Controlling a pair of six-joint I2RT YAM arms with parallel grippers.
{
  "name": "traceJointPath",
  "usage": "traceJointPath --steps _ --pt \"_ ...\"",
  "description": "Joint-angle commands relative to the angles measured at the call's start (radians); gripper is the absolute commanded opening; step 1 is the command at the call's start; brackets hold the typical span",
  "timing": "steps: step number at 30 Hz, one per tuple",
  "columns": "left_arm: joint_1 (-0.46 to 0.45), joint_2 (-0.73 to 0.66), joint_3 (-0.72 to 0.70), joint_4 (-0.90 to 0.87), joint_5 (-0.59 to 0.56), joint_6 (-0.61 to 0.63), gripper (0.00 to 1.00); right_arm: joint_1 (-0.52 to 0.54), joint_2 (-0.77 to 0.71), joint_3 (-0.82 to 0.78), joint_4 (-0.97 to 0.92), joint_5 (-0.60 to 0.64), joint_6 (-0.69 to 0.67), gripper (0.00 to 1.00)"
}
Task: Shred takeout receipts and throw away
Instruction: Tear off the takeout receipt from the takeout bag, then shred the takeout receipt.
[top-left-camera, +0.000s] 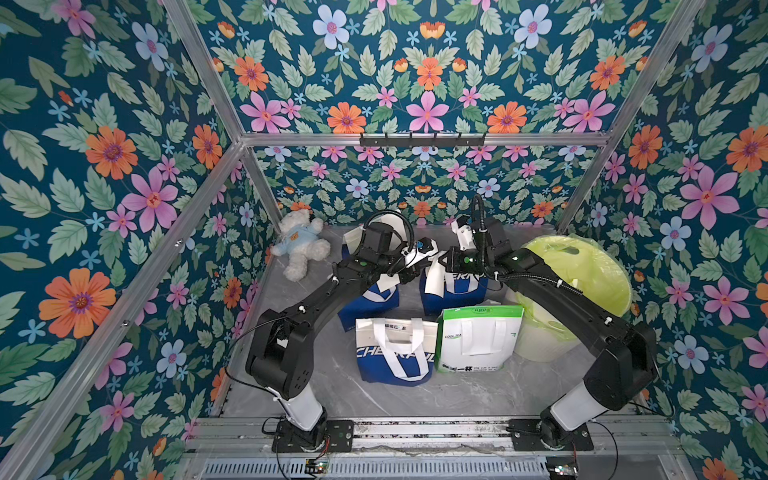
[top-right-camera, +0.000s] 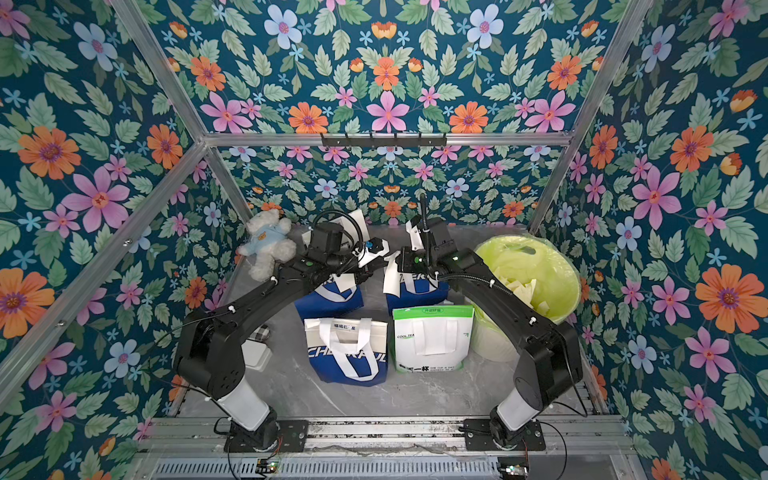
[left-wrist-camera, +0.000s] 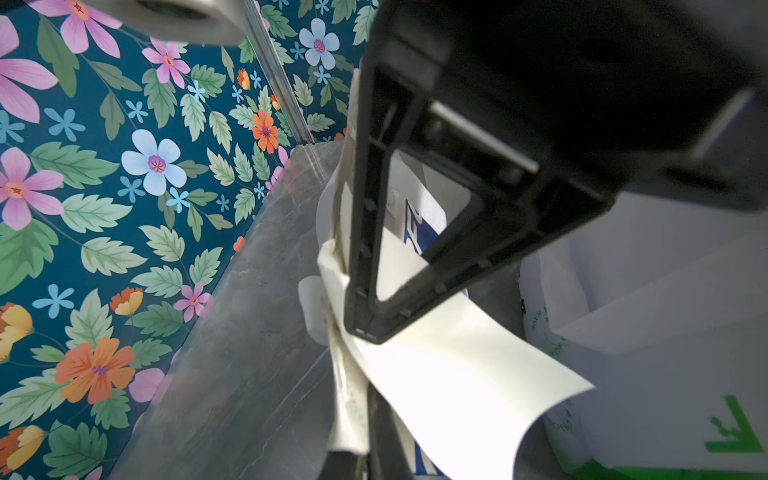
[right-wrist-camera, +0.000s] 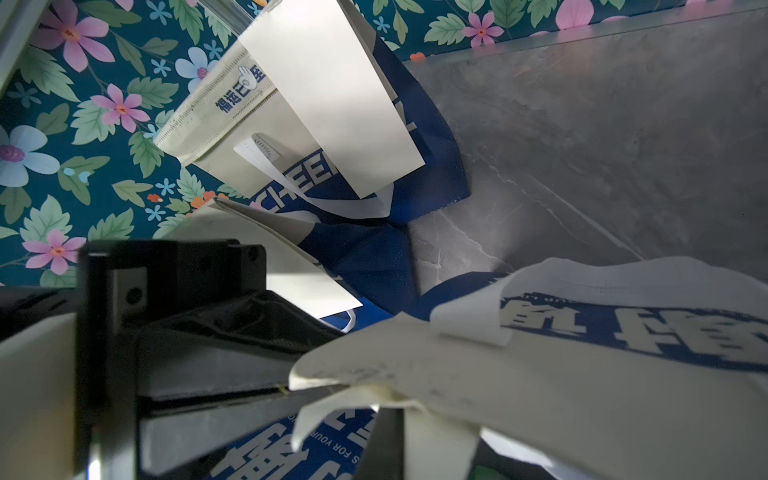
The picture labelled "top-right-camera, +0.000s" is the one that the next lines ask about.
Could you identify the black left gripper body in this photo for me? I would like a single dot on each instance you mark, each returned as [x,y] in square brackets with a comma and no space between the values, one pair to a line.
[360,275]

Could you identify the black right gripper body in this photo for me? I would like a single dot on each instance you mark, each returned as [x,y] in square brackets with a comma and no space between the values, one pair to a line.
[407,260]

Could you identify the blue white tote bag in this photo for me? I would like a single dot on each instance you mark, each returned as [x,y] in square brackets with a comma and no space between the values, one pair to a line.
[348,351]
[350,226]

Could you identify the white bag green top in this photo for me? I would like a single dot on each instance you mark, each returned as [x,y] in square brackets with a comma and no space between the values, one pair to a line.
[432,338]

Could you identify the white trash bin green liner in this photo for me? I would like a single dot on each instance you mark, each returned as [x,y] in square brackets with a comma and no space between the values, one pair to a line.
[538,274]

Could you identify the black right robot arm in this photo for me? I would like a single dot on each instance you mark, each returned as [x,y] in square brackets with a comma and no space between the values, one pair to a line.
[549,353]

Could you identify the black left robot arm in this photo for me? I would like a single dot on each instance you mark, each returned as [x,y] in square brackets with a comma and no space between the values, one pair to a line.
[210,355]

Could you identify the middle right blue white bag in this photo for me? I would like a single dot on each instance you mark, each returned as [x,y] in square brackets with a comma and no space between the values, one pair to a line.
[406,290]

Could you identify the middle left blue white bag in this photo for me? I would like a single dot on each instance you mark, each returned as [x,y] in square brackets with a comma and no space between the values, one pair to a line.
[337,296]

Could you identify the white teddy bear blue shirt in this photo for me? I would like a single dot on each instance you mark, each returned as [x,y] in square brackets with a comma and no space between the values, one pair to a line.
[267,244]

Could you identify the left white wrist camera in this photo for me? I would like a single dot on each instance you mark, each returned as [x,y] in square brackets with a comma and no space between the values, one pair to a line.
[374,249]

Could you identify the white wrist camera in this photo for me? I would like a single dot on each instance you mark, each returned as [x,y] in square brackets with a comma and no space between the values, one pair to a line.
[374,249]
[414,231]

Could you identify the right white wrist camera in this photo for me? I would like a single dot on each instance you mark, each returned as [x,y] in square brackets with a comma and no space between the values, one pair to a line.
[414,231]

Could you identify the plaid box near wall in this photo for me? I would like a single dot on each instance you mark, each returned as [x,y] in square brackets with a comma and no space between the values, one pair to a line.
[261,334]

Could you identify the white pad near wall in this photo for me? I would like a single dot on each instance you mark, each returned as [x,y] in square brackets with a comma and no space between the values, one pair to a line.
[256,355]

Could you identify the black wall hook rail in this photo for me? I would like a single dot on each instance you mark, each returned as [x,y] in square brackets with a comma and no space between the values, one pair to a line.
[371,140]

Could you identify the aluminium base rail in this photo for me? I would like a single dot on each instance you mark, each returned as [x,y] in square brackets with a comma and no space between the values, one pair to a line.
[428,447]

